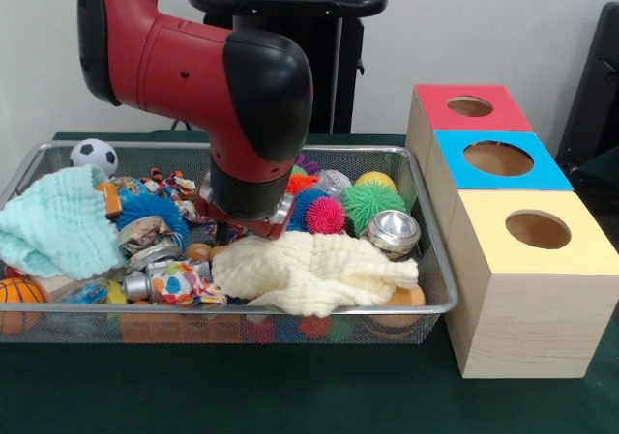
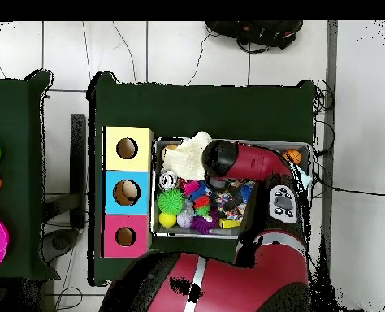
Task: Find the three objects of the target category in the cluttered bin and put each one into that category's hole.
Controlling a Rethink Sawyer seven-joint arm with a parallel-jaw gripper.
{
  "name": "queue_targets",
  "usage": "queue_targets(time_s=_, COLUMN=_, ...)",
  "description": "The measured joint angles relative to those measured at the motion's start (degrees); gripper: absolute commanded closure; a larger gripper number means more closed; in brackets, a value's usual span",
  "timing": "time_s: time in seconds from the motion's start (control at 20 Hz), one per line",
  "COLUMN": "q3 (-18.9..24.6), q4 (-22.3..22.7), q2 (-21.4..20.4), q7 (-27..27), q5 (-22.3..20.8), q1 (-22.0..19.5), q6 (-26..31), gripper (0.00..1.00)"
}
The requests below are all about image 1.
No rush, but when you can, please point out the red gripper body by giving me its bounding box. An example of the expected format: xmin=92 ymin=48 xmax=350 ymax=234
xmin=195 ymin=194 xmax=294 ymax=240

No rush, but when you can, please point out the multicolour spiky caterpillar toy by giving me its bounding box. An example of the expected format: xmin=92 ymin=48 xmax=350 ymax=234
xmin=284 ymin=164 xmax=347 ymax=235

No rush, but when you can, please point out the silver drink can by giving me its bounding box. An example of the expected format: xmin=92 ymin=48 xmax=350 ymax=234
xmin=126 ymin=240 xmax=181 ymax=272

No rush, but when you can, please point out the shallow mesh bin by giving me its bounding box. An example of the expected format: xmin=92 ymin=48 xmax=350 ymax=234
xmin=0 ymin=139 xmax=459 ymax=344

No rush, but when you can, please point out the wooden box with three holes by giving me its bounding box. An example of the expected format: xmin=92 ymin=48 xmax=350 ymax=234
xmin=404 ymin=83 xmax=619 ymax=380

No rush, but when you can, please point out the cream yellow cloth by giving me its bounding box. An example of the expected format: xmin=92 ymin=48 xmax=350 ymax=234
xmin=211 ymin=230 xmax=420 ymax=318

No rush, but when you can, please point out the colourful knotted cloth toy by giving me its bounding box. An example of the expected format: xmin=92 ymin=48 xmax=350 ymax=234
xmin=153 ymin=261 xmax=227 ymax=305

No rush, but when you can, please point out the white baseball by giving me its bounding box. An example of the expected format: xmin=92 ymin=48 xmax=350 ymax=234
xmin=316 ymin=168 xmax=353 ymax=198

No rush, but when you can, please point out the blue spiky toy with eyes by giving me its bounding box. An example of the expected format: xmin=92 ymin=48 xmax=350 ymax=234
xmin=115 ymin=192 xmax=191 ymax=243

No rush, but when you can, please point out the green spiky ball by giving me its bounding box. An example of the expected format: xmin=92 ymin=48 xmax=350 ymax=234
xmin=341 ymin=184 xmax=407 ymax=236

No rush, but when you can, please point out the yellow ball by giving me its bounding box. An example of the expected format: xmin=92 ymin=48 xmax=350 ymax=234
xmin=355 ymin=171 xmax=398 ymax=196

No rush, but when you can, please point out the crushed silver can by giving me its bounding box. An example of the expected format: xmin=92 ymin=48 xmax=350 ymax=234
xmin=367 ymin=210 xmax=422 ymax=260

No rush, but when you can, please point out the dark green tablecloth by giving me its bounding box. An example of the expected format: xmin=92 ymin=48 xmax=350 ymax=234
xmin=577 ymin=146 xmax=619 ymax=188
xmin=0 ymin=131 xmax=619 ymax=434

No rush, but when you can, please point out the small soccer ball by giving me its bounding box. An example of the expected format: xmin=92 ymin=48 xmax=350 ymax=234
xmin=70 ymin=138 xmax=120 ymax=178

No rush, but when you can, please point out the mint green cloth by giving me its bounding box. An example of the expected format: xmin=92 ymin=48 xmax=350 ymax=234
xmin=0 ymin=165 xmax=128 ymax=280

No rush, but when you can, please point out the small orange basketball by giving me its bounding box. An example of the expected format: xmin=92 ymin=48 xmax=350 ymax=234
xmin=0 ymin=277 xmax=45 ymax=304

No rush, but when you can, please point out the black stand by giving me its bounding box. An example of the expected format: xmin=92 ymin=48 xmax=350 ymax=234
xmin=555 ymin=1 xmax=619 ymax=164

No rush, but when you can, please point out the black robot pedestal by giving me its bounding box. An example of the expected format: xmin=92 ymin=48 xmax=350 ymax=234
xmin=187 ymin=0 xmax=389 ymax=134

